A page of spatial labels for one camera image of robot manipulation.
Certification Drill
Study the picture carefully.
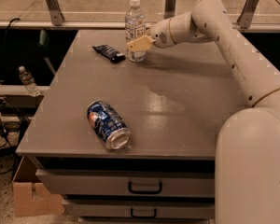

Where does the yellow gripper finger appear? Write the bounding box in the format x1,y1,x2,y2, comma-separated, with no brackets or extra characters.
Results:
126,35,155,52

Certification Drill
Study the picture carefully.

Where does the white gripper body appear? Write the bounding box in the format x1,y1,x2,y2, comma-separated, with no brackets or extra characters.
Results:
150,19,175,49

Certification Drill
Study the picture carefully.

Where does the clear plastic water bottle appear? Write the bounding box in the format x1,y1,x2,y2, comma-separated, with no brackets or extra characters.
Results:
125,0,146,63

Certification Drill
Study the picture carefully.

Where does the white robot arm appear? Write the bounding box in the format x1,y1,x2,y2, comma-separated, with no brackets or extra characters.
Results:
127,0,280,224

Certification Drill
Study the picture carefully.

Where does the dark blue rxbar wrapper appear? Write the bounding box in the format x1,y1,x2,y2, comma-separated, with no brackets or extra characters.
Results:
92,45,125,63

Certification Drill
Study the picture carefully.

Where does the blue pepsi soda can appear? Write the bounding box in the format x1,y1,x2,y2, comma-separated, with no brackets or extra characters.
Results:
87,101,131,150

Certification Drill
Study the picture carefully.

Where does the upper grey drawer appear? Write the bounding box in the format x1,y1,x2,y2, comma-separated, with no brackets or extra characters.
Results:
36,169,215,198

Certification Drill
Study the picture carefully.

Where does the grey drawer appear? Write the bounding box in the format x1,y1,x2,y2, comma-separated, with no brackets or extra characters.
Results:
36,169,215,198
63,200,215,219

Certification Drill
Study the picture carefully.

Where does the lower grey drawer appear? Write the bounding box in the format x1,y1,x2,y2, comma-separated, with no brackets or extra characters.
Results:
63,200,215,219

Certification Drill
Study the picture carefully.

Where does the cardboard box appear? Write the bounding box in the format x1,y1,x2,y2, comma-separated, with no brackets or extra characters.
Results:
12,157,64,217

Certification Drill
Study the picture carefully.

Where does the middle metal bracket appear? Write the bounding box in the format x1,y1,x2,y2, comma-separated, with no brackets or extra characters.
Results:
164,0,176,19

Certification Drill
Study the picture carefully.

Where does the metal bracket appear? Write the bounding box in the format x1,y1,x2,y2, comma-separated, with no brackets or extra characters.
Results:
46,0,64,26
164,0,176,19
237,0,259,29

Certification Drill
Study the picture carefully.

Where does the right metal bracket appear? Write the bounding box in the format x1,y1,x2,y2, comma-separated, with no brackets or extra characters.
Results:
237,0,259,29

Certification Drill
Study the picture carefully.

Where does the left metal bracket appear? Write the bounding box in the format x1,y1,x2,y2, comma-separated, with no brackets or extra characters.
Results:
46,0,64,26

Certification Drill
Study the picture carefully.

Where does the green handled tool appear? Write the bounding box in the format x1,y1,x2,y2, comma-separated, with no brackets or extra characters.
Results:
37,29,56,75

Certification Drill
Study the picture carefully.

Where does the small water bottle on rail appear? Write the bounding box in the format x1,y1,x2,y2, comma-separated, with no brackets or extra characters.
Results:
19,66,40,97

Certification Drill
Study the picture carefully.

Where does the black cable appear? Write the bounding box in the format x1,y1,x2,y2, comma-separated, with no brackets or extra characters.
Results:
0,17,26,175

